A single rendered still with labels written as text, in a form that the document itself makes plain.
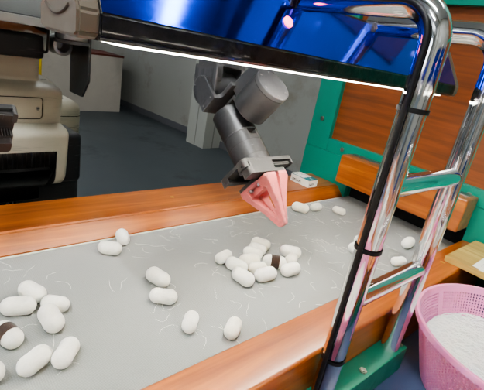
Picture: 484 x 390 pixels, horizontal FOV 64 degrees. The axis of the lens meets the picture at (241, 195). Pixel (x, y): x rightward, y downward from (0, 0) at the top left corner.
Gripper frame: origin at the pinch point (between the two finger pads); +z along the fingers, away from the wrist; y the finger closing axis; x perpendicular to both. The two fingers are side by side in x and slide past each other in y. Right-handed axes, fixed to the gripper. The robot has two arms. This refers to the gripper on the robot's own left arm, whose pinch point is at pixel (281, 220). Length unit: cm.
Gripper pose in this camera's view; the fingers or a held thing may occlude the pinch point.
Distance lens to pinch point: 57.7
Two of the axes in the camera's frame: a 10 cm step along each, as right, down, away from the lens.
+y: 7.4, -1.1, 6.7
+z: 4.0, 8.6, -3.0
